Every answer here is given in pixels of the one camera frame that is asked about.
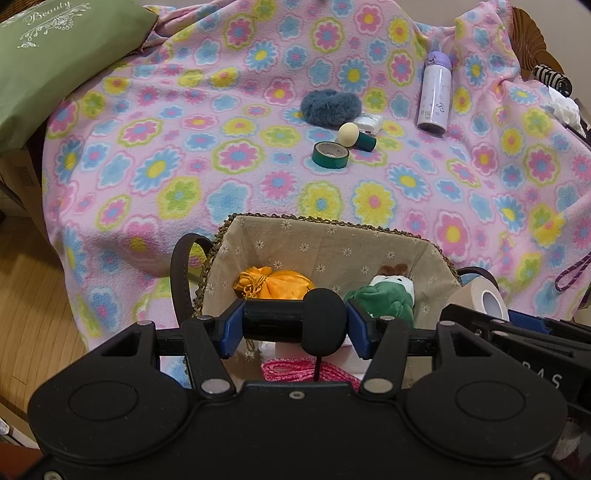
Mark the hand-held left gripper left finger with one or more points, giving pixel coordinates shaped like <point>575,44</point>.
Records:
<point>232,330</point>

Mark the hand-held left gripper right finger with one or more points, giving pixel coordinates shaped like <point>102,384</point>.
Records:
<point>362,332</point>

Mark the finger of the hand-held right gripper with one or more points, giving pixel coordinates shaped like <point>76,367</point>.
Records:
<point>531,321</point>

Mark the black makeup brush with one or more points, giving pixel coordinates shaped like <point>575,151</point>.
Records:
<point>277,321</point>

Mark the beige tape roll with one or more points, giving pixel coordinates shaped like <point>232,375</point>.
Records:
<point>471,295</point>

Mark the woven basket with fabric lining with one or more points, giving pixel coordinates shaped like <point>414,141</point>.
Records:
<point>323,244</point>

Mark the green tape roll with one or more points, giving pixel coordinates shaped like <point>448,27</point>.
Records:
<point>323,161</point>

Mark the mushroom-shaped makeup sponge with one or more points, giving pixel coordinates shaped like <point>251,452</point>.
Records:
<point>348,134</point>

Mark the white packet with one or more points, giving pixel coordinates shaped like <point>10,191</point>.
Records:
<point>369,122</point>

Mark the blue-grey fluffy scrunchie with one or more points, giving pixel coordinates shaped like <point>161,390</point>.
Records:
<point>323,108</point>

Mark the green frog plush toy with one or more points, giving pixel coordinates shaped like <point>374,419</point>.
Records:
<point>383,295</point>

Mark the floral pink fleece blanket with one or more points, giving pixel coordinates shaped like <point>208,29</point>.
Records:
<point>184,184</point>

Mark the crumpled white tissue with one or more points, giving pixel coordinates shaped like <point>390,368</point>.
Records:
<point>565,108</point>

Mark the lavender water bottle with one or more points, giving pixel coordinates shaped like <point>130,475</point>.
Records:
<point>434,97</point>

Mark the zebra striped item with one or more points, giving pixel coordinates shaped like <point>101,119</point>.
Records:
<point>549,76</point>

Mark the cardboard box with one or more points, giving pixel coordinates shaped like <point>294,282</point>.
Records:
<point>18,180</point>

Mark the carved wooden furniture back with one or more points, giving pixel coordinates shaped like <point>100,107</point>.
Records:
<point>531,41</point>

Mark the green bag with white print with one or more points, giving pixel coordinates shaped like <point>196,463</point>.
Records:
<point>69,60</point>

